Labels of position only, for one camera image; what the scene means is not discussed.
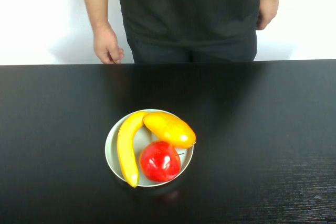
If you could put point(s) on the orange yellow mango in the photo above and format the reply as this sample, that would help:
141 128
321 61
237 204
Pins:
170 129

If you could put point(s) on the person's left hand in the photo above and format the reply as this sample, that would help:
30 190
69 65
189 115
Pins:
267 6

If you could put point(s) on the yellow banana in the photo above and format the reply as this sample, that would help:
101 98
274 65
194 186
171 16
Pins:
126 145

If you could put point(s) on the person's right hand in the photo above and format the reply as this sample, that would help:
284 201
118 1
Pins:
105 43

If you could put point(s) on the black shirt torso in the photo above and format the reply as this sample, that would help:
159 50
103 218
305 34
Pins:
189 6

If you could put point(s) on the pale green bowl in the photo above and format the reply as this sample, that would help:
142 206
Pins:
145 140

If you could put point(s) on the red apple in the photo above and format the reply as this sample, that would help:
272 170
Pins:
158 162

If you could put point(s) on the black trousers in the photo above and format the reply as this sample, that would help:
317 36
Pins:
194 51

